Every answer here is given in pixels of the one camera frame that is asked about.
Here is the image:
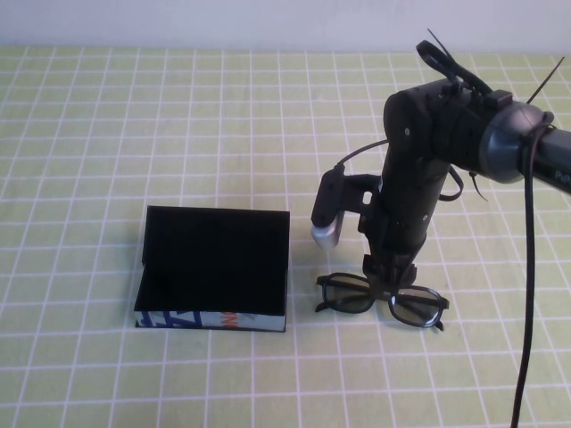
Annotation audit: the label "black printed glasses case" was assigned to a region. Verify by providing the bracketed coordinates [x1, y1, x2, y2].
[133, 204, 292, 334]

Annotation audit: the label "black right camera bracket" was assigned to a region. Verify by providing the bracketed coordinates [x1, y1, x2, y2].
[342, 173, 384, 216]

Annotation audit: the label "black zip tie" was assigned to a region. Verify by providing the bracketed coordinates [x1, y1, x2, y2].
[530, 56, 566, 104]
[426, 28, 459, 68]
[468, 170, 491, 202]

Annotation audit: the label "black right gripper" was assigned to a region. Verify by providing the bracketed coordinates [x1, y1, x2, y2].
[359, 195, 441, 300]

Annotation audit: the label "thin black right gripper wire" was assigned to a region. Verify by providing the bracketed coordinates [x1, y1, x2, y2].
[439, 167, 464, 202]

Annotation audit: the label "green checkered tablecloth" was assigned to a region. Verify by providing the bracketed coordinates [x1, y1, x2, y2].
[0, 44, 571, 428]

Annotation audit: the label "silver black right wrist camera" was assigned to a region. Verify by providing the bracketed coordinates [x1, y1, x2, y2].
[310, 167, 347, 251]

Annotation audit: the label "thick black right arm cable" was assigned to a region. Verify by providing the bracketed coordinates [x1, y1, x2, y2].
[333, 39, 557, 428]

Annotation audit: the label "black framed glasses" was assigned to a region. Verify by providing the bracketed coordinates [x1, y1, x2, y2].
[314, 272, 451, 333]

